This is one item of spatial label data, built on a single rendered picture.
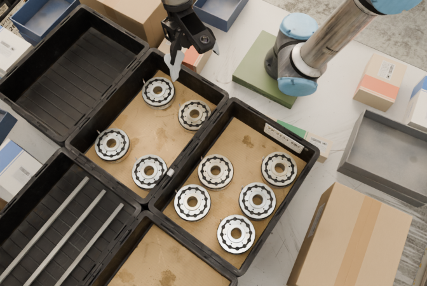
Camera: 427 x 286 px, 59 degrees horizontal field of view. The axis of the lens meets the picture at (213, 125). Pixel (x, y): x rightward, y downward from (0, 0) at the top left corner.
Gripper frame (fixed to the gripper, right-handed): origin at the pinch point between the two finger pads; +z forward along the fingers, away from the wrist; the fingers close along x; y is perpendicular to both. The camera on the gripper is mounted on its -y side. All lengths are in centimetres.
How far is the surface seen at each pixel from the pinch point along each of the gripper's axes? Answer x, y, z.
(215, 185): 11.3, -15.7, 26.2
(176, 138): 10.9, 3.4, 22.1
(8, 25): 30, 125, 22
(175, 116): 7.0, 9.2, 19.5
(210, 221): 18.2, -20.5, 31.9
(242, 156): -1.1, -12.7, 26.8
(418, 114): -55, -35, 33
